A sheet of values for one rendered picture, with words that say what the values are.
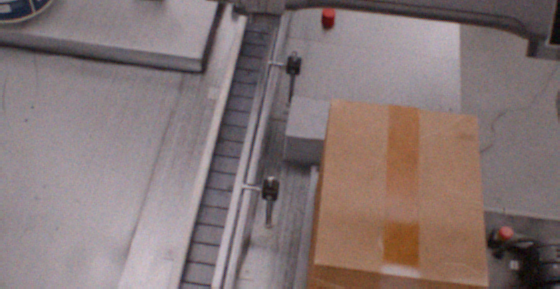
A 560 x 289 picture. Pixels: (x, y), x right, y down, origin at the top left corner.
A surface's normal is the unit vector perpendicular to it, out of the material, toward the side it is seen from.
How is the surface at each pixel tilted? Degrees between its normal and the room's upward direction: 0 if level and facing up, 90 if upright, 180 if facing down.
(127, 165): 0
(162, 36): 0
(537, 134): 0
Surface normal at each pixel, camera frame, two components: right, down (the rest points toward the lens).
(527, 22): -0.08, 0.16
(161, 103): 0.04, -0.60
